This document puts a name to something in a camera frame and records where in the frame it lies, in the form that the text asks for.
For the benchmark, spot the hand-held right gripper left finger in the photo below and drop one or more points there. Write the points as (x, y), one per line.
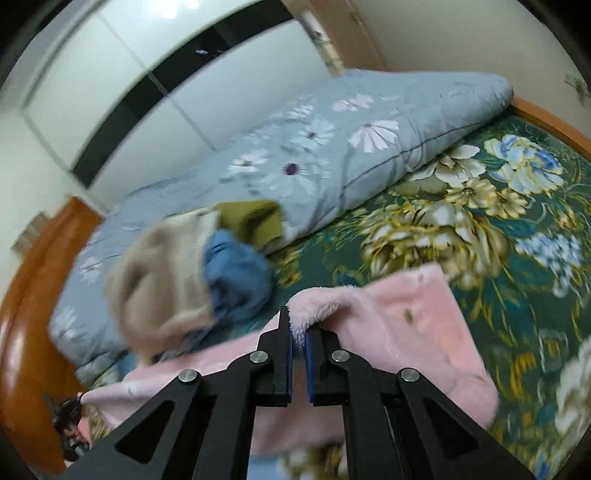
(289, 364)

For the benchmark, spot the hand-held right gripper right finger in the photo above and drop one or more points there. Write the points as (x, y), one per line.
(308, 364)

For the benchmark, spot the pink fleece garment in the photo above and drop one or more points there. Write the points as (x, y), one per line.
(406, 332)

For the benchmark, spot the blue garment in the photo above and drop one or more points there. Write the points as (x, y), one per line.
(235, 267)

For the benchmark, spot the wooden bed headboard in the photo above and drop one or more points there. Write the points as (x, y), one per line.
(41, 300)

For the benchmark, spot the olive green garment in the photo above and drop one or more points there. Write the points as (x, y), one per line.
(249, 221)

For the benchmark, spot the beige garment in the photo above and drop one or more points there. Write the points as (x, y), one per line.
(157, 286)

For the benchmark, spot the teal floral bed blanket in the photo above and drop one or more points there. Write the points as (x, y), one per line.
(461, 221)

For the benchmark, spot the grey-blue daisy print quilt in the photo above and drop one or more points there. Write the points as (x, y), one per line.
(392, 106)

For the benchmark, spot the white wardrobe with black stripe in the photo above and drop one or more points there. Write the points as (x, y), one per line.
(138, 55)

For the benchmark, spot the beige multi-panel photo frame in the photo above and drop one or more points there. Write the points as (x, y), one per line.
(30, 230)

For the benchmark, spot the wooden door frame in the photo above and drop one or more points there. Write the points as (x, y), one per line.
(355, 32)

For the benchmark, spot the wooden bed side rail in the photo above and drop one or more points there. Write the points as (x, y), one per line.
(554, 122)

